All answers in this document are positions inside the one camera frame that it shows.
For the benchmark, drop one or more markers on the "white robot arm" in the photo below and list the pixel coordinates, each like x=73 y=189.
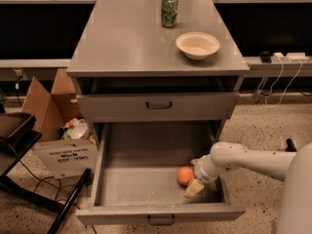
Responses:
x=294 y=169

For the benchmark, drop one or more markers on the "orange fruit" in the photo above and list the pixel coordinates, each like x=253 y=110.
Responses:
x=185 y=175

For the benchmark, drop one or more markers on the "green soda can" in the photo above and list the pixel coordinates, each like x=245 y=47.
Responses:
x=169 y=11

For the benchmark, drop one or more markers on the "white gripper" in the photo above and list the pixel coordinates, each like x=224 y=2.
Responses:
x=202 y=172

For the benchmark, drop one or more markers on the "white paper bowl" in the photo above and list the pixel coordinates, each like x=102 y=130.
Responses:
x=197 y=45

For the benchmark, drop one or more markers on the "closed grey upper drawer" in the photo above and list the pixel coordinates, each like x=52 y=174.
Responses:
x=157 y=107

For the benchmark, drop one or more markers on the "grey metal cabinet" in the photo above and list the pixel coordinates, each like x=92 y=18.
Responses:
x=125 y=50

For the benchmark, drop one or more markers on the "white cup in box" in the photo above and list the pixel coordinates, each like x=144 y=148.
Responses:
x=80 y=131

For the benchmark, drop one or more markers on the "white printed cardboard flap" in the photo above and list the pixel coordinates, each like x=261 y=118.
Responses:
x=66 y=158

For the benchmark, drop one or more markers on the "white power strip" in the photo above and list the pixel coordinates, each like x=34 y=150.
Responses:
x=291 y=57

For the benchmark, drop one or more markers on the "open grey middle drawer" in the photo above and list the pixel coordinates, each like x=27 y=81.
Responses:
x=135 y=179

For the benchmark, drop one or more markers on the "black bar right floor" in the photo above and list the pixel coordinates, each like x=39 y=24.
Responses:
x=290 y=145

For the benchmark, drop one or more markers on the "black small device on ledge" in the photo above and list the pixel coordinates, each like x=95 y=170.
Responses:
x=265 y=57

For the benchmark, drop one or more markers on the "brown cardboard box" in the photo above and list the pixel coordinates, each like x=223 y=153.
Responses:
x=53 y=109

